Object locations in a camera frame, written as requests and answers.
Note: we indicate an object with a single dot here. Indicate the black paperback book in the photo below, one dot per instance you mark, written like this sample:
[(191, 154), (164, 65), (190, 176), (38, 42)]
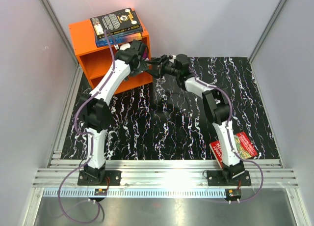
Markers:
[(116, 22)]

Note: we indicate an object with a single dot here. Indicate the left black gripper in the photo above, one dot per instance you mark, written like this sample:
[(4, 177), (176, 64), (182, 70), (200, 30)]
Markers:
[(142, 68)]

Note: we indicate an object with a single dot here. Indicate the red 13-storey treehouse book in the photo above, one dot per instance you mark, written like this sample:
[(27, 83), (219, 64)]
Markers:
[(244, 147)]

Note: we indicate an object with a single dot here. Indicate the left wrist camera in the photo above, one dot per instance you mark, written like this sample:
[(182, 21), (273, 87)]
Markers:
[(122, 47)]

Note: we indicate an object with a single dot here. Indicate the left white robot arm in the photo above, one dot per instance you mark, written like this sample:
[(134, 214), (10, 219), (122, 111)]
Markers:
[(96, 115)]

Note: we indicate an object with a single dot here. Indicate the blue Jane Eyre book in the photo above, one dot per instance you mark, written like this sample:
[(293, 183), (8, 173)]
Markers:
[(117, 40)]

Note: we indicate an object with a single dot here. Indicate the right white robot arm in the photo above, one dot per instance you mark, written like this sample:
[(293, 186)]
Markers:
[(217, 106)]

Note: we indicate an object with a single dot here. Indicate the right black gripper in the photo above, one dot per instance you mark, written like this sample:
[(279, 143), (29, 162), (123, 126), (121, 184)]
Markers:
[(163, 59)]

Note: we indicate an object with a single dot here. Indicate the aluminium mounting rail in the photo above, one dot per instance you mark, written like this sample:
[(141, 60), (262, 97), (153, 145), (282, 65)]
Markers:
[(162, 179)]

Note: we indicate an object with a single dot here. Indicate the orange wooden shelf cabinet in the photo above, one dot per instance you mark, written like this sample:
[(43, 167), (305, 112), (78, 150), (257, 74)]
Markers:
[(95, 62)]

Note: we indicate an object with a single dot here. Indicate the purple 117-storey treehouse book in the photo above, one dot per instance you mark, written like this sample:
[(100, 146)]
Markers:
[(145, 54)]

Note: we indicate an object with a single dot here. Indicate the grey-blue hardcover book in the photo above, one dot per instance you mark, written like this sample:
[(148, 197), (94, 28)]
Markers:
[(118, 35)]

